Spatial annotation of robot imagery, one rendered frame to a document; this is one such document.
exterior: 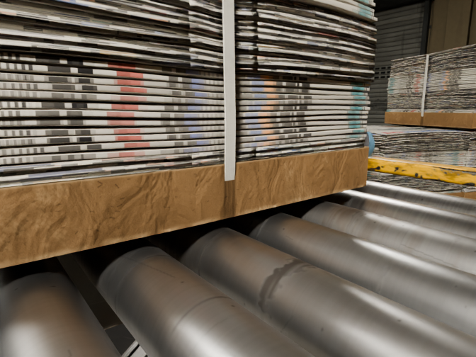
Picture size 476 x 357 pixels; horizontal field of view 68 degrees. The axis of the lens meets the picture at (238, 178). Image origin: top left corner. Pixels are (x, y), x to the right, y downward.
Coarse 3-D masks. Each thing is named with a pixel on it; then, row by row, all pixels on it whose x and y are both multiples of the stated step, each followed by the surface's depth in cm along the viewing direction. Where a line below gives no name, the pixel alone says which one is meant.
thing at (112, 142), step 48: (0, 0) 17; (48, 0) 18; (96, 0) 20; (144, 0) 21; (0, 48) 17; (48, 48) 19; (96, 48) 20; (144, 48) 22; (0, 96) 18; (48, 96) 19; (96, 96) 21; (144, 96) 22; (0, 144) 18; (48, 144) 20; (96, 144) 21; (144, 144) 23
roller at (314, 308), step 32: (192, 256) 27; (224, 256) 24; (256, 256) 23; (288, 256) 23; (224, 288) 24; (256, 288) 21; (288, 288) 20; (320, 288) 19; (352, 288) 19; (288, 320) 19; (320, 320) 18; (352, 320) 17; (384, 320) 16; (416, 320) 16; (320, 352) 17; (352, 352) 16; (384, 352) 15; (416, 352) 14; (448, 352) 14
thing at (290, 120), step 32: (256, 0) 27; (288, 0) 28; (320, 0) 30; (352, 0) 33; (288, 32) 29; (320, 32) 31; (352, 32) 34; (288, 64) 29; (320, 64) 32; (352, 64) 34; (256, 96) 28; (288, 96) 30; (320, 96) 33; (352, 96) 36; (256, 128) 29; (288, 128) 31; (320, 128) 34; (352, 128) 37
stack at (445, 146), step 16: (368, 128) 116; (384, 128) 116; (400, 128) 116; (416, 128) 114; (432, 128) 113; (448, 128) 116; (384, 144) 95; (400, 144) 96; (416, 144) 97; (432, 144) 98; (448, 144) 100; (464, 144) 101; (416, 160) 98; (432, 160) 100; (448, 160) 101; (464, 160) 103; (368, 176) 94; (384, 176) 96; (400, 176) 98; (448, 192) 103; (464, 192) 105
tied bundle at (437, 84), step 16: (400, 64) 127; (416, 64) 120; (432, 64) 113; (448, 64) 107; (464, 64) 102; (400, 80) 127; (416, 80) 120; (432, 80) 113; (448, 80) 107; (464, 80) 102; (400, 96) 127; (416, 96) 120; (432, 96) 114; (448, 96) 108; (464, 96) 103; (432, 112) 114; (448, 112) 108; (464, 112) 102; (464, 128) 104
